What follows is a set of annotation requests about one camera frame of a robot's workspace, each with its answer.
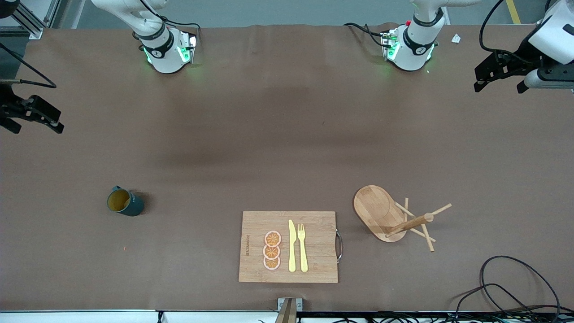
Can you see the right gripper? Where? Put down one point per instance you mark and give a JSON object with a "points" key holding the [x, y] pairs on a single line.
{"points": [[8, 106]]}

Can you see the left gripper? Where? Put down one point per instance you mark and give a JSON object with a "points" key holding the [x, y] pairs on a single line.
{"points": [[519, 58]]}

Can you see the teal ribbed cup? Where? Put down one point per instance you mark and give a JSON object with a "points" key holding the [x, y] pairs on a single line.
{"points": [[133, 207]]}

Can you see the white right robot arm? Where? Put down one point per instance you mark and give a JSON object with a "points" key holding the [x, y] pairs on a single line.
{"points": [[163, 54]]}

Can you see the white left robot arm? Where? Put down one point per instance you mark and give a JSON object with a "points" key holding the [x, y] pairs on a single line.
{"points": [[417, 42]]}

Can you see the wooden cup rack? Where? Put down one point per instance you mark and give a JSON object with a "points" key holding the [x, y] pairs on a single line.
{"points": [[376, 211]]}

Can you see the white edge panel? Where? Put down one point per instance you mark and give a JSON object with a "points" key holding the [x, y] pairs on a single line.
{"points": [[89, 317]]}

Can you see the bamboo cutting board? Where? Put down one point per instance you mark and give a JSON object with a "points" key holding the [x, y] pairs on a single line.
{"points": [[318, 242]]}

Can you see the yellow plastic fork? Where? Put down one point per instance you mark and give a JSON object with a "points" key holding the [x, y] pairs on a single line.
{"points": [[303, 255]]}

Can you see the toy orange slice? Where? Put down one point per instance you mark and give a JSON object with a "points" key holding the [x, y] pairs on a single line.
{"points": [[272, 238], [271, 264], [271, 252]]}

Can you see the yellow plastic knife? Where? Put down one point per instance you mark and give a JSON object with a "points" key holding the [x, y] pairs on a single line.
{"points": [[292, 251]]}

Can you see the aluminium frame profile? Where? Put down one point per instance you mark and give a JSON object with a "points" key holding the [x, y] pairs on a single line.
{"points": [[31, 22]]}

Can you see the metal mount bracket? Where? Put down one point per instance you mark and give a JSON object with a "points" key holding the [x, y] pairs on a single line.
{"points": [[289, 309]]}

